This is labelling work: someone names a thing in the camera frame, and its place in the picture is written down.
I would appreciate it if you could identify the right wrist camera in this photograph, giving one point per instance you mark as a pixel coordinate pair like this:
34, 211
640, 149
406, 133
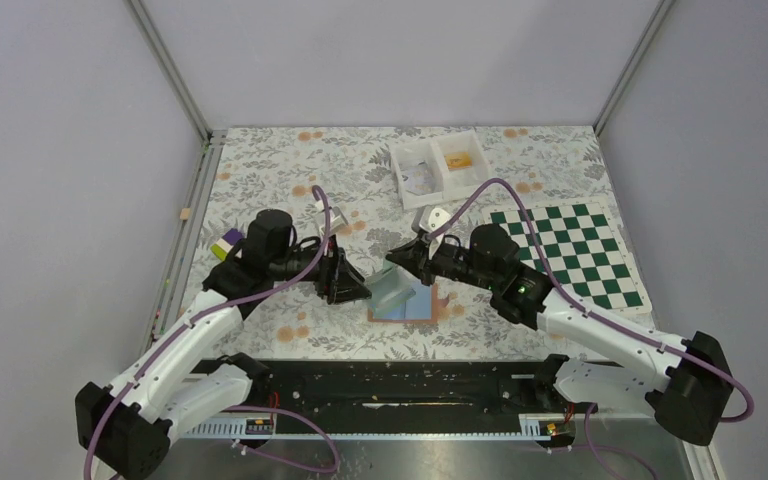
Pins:
427, 220

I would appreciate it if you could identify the green white chessboard mat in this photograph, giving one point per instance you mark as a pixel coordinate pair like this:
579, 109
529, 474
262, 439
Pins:
582, 243

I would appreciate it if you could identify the white two-compartment plastic bin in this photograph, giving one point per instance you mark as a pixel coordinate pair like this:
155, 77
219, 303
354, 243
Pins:
450, 185

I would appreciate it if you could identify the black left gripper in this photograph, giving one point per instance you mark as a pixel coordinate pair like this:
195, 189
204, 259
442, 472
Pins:
341, 282

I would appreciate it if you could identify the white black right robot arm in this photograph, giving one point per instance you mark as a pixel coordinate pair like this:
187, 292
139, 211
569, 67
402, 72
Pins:
681, 383

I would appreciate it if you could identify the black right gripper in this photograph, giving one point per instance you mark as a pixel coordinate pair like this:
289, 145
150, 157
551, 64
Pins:
416, 256

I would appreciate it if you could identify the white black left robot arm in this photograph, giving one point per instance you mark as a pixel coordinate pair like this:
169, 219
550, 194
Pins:
130, 423

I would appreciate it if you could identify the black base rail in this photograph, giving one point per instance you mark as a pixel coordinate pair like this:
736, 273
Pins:
377, 399

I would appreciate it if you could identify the white VIP credit card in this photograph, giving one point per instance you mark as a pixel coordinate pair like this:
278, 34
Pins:
418, 179

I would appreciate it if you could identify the purple white green block stack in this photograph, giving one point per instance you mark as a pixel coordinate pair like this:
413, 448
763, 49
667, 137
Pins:
222, 246

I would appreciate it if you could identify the floral tablecloth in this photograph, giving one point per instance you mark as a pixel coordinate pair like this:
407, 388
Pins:
263, 168

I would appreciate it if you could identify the gold credit card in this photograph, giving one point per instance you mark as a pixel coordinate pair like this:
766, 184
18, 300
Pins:
458, 160

